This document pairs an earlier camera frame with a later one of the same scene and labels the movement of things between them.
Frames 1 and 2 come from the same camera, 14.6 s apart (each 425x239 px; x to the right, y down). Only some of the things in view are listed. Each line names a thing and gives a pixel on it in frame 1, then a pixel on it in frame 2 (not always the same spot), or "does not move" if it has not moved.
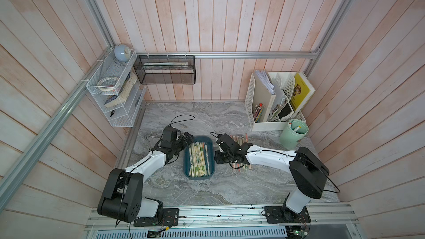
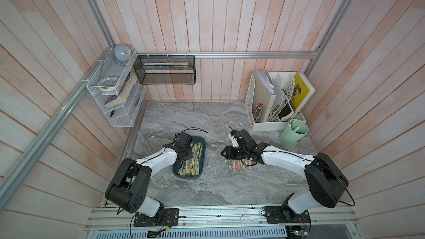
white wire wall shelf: x=117 y=87 does not move
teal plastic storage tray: x=209 y=143 -> x=193 y=168
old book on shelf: x=124 y=92 does not move
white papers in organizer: x=263 y=76 does not move
